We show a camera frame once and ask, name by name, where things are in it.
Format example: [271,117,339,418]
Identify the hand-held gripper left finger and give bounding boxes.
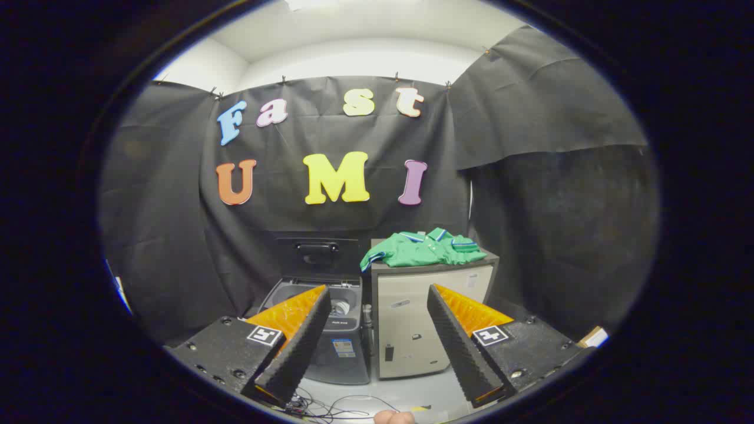
[167,285,332,407]

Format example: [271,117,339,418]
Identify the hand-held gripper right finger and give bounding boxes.
[427,284,596,409]

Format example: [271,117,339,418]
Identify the grey washing machine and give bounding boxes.
[259,277,372,386]

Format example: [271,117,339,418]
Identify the green polo shirt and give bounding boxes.
[361,227,488,273]

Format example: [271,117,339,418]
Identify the beige small cabinet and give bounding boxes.
[370,238,500,380]

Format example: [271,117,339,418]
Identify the small cardboard box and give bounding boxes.
[577,326,609,349]

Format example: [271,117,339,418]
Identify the black backdrop cloth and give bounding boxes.
[99,25,660,345]

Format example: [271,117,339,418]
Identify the thin black cables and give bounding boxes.
[283,389,389,420]

